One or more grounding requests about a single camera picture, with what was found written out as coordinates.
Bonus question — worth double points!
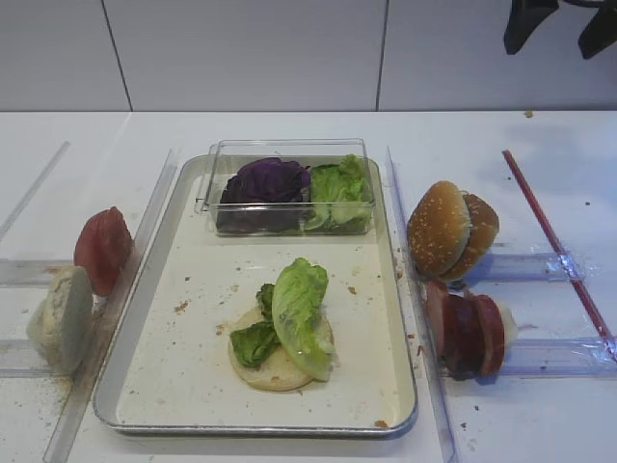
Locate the sesame bun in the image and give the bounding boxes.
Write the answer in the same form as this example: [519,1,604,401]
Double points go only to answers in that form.
[407,180,471,277]
[440,193,499,282]

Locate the bun half in left rack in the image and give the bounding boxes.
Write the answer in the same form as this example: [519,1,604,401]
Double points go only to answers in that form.
[26,265,94,374]

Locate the red rod on rack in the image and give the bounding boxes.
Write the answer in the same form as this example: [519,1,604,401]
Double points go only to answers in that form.
[502,150,616,362]

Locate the clear acrylic right rack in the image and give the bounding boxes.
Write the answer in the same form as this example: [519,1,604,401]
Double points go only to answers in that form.
[385,150,616,462]

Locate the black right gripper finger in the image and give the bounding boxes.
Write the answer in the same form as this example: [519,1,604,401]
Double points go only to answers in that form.
[577,0,616,60]
[503,0,559,55]

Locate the white pusher block right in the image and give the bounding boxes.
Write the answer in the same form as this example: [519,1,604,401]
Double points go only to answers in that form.
[496,301,519,349]

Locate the sesame bun top rear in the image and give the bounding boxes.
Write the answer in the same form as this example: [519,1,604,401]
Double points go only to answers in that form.
[440,193,499,282]

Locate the clear plastic vegetable container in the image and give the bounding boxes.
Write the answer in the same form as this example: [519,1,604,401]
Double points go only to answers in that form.
[195,138,376,236]

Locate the red tomato slice front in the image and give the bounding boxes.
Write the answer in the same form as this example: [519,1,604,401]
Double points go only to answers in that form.
[73,206,132,296]

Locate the clear acrylic left rack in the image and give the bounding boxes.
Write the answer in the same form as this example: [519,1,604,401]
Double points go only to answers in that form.
[1,150,178,462]

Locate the green lettuce in container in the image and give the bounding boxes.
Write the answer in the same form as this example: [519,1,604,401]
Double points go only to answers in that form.
[303,154,372,233]

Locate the bottom bun on tray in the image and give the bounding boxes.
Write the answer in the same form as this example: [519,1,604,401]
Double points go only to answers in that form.
[228,305,334,392]

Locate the red meat slice middle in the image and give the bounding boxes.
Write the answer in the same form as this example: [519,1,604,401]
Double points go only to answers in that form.
[452,294,485,375]

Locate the red meat slice rear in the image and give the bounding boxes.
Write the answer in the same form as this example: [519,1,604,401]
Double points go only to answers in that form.
[474,295,505,376]

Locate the red meat slice front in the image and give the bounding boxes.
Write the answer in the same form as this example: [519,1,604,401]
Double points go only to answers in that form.
[425,281,463,374]

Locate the clear acrylic rack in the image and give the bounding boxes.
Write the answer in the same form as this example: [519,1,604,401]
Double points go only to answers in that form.
[385,150,616,462]
[1,150,178,462]

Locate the sesame bun top front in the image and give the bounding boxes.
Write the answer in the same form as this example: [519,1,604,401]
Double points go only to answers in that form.
[407,180,471,277]

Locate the red meat slice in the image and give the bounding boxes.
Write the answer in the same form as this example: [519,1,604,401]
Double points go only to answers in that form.
[474,295,505,376]
[425,281,463,374]
[452,294,485,375]

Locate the purple cabbage leaves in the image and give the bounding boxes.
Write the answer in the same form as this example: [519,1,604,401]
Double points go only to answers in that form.
[217,157,310,234]

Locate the green lettuce leaf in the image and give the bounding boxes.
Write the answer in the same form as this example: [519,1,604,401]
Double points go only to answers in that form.
[229,258,335,382]

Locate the metal baking tray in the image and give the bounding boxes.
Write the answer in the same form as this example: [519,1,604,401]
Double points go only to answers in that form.
[93,155,417,438]

